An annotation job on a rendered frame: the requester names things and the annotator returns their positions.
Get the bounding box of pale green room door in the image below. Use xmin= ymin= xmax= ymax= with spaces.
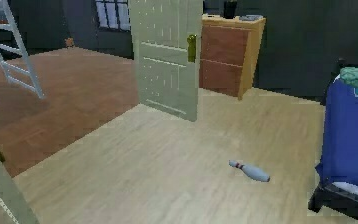
xmin=128 ymin=0 xmax=204 ymax=123
xmin=0 ymin=129 xmax=41 ymax=224

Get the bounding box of wooden chest of drawers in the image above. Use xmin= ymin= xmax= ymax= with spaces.
xmin=198 ymin=13 xmax=267 ymax=101

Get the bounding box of white bowling pin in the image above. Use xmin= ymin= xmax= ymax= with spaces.
xmin=228 ymin=159 xmax=271 ymax=183

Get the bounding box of black cup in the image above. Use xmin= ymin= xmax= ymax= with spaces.
xmin=223 ymin=0 xmax=238 ymax=20

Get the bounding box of grey flat object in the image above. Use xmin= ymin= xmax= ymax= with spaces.
xmin=239 ymin=14 xmax=264 ymax=22

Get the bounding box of blue bed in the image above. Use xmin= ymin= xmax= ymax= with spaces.
xmin=307 ymin=59 xmax=358 ymax=224

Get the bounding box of white ladder shelf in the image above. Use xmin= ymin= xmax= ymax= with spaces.
xmin=0 ymin=0 xmax=45 ymax=100

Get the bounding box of teal cloth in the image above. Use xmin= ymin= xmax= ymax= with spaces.
xmin=339 ymin=66 xmax=358 ymax=92

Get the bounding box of brass door handle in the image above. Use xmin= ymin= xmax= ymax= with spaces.
xmin=186 ymin=33 xmax=198 ymax=64

